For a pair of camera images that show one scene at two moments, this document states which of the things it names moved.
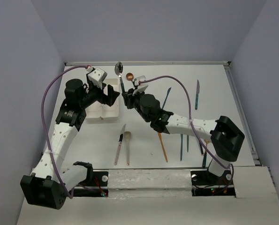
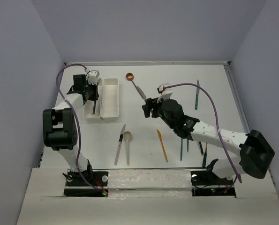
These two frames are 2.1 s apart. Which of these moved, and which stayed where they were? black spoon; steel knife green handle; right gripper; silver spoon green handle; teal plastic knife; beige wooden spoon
Moved: right gripper; silver spoon green handle
Stayed: black spoon; beige wooden spoon; steel knife green handle; teal plastic knife
